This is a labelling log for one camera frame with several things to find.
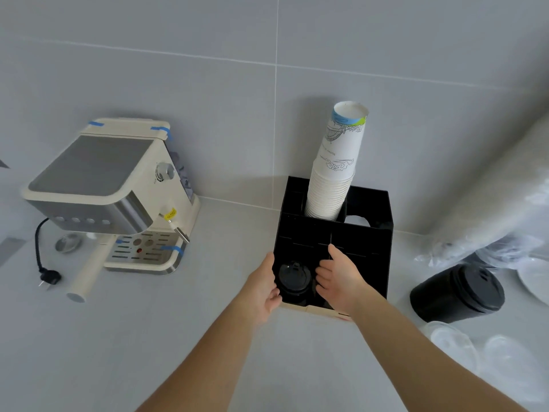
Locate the person's right hand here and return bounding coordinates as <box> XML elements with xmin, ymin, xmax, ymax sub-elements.
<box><xmin>314</xmin><ymin>244</ymin><xmax>374</xmax><ymax>316</ymax></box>

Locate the person's left hand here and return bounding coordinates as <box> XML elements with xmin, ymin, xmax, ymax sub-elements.
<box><xmin>239</xmin><ymin>252</ymin><xmax>284</xmax><ymax>326</ymax></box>

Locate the black cup organizer box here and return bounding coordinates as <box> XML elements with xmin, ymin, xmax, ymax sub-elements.
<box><xmin>272</xmin><ymin>176</ymin><xmax>394</xmax><ymax>322</ymax></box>

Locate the person's right forearm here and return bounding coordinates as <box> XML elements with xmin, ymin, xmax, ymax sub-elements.
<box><xmin>349</xmin><ymin>286</ymin><xmax>529</xmax><ymax>412</ymax></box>

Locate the person's left forearm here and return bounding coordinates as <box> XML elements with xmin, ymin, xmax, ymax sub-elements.
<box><xmin>136</xmin><ymin>281</ymin><xmax>268</xmax><ymax>412</ymax></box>

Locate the black cup lid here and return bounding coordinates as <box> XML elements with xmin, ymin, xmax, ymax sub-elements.
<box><xmin>278</xmin><ymin>262</ymin><xmax>312</xmax><ymax>303</ymax></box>

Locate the stack of white paper cups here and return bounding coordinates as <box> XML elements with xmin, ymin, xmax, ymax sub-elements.
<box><xmin>305</xmin><ymin>100</ymin><xmax>369</xmax><ymax>222</ymax></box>

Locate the black coffee cup with lid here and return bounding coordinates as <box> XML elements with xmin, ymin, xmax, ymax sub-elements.
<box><xmin>409</xmin><ymin>264</ymin><xmax>506</xmax><ymax>324</ymax></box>

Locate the clear plastic lid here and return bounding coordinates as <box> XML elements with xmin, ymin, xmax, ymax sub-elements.
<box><xmin>422</xmin><ymin>321</ymin><xmax>480</xmax><ymax>374</ymax></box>
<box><xmin>478</xmin><ymin>334</ymin><xmax>549</xmax><ymax>406</ymax></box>

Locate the clear plastic sleeve of lids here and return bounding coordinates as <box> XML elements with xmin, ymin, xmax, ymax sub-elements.
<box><xmin>414</xmin><ymin>118</ymin><xmax>549</xmax><ymax>271</ymax></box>

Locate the cream steel espresso machine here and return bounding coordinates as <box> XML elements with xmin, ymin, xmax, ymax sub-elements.
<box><xmin>21</xmin><ymin>118</ymin><xmax>201</xmax><ymax>276</ymax></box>

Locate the round metal filter basket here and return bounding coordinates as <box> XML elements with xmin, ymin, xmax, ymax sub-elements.
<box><xmin>54</xmin><ymin>233</ymin><xmax>83</xmax><ymax>254</ymax></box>

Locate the white plastic lid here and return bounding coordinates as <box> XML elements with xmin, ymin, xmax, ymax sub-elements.
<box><xmin>517</xmin><ymin>257</ymin><xmax>549</xmax><ymax>307</ymax></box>

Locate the cream handled portafilter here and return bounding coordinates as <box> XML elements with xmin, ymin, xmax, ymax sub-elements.
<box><xmin>66</xmin><ymin>233</ymin><xmax>118</xmax><ymax>303</ymax></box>

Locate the black power cable with plug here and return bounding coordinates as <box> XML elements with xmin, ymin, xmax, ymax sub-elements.
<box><xmin>34</xmin><ymin>218</ymin><xmax>62</xmax><ymax>290</ymax></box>

